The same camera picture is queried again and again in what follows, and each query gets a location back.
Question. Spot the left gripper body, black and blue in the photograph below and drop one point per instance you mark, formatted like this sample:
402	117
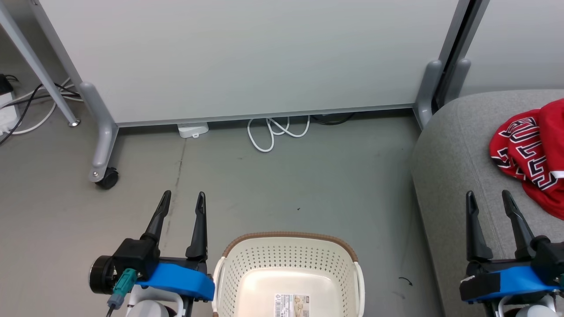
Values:
176	277

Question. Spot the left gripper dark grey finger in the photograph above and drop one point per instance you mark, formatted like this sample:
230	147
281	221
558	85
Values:
156	220
199	229

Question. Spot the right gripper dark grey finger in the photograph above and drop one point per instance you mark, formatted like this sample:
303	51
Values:
519	229
475	233

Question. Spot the right gripper body, black and blue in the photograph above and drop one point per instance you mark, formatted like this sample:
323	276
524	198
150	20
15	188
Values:
511	277

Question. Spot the red striped basketball jersey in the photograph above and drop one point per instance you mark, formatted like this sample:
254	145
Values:
528	149

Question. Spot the left robot arm, white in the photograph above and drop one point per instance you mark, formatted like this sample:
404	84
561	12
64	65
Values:
150	306

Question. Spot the right robot arm, white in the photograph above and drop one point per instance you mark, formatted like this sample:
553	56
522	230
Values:
526	308

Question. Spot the cream perforated laundry basket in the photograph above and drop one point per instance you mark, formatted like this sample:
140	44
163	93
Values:
286	264

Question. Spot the printed basket label sticker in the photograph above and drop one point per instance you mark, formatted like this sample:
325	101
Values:
291	306

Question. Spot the black caster wheel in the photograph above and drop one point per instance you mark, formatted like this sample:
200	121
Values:
109	179

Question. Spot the grey fabric sofa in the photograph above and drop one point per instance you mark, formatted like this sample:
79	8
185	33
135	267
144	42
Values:
462	154

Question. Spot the small black floor scrap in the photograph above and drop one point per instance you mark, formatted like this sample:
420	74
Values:
408	281

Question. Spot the grey partition foot with caster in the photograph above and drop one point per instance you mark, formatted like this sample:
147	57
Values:
105	141

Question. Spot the small white power adapter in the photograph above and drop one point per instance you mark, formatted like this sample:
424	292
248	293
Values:
193	129

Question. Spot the grey partition foot without caster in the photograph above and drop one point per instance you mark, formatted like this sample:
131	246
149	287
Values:
428	88

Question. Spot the short grey partition foot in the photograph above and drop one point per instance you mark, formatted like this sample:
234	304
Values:
461	75

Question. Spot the white power strip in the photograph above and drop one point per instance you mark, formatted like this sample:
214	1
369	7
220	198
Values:
8	119

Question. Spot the large white partition panel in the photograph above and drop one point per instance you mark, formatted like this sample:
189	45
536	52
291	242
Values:
264	57

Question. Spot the narrow white partition panel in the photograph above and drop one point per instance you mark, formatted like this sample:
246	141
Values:
520	44

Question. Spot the grey metal table leg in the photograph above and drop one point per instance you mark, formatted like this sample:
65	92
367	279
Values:
39	70

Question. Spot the black power plug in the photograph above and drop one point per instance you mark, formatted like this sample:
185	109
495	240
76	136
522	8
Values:
5	83

